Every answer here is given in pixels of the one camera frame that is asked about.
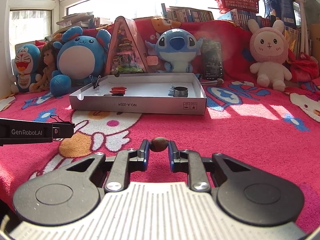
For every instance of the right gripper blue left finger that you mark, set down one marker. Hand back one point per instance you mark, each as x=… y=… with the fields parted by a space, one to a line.
x=123 y=164

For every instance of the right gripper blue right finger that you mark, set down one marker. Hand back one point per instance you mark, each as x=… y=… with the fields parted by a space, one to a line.
x=190 y=163

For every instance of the black binder clip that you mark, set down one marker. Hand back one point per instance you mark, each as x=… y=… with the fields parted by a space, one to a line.
x=61 y=129
x=95 y=81

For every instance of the white cardboard box tray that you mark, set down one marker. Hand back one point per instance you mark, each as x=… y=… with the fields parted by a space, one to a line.
x=146 y=93

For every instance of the small blue clip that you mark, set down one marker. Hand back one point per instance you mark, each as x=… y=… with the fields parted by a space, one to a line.
x=171 y=91

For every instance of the black round cap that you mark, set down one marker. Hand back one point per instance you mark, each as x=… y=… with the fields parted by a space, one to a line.
x=180 y=91

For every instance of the Doraemon plush toy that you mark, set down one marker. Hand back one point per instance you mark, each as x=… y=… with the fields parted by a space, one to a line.
x=26 y=64

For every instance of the clear plastic dome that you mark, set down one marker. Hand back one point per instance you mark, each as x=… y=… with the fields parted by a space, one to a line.
x=97 y=92

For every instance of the brown haired doll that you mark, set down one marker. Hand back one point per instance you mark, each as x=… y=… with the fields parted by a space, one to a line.
x=47 y=64

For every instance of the blue round plush toy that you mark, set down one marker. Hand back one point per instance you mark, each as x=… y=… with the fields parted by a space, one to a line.
x=79 y=56

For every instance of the red patterned blanket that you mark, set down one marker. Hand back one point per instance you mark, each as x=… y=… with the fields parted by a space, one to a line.
x=276 y=132

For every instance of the pink triangular diorama house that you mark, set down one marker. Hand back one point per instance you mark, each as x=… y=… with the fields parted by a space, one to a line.
x=127 y=53

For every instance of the black smartphone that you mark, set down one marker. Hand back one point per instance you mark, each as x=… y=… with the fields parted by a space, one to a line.
x=212 y=60

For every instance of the Stitch plush toy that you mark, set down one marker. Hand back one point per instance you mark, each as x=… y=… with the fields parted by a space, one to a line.
x=177 y=48

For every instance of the pink bunny plush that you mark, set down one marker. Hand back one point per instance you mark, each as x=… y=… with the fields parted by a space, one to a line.
x=270 y=50

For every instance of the row of books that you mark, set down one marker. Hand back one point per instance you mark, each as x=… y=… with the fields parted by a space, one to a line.
x=185 y=14

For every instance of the red fabric bag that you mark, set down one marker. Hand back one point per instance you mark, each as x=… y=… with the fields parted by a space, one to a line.
x=303 y=68

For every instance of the red plastic basket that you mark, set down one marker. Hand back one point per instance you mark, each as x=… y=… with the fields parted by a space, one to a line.
x=247 y=5

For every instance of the blue cardboard package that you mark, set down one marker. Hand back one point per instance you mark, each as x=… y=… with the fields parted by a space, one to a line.
x=282 y=10

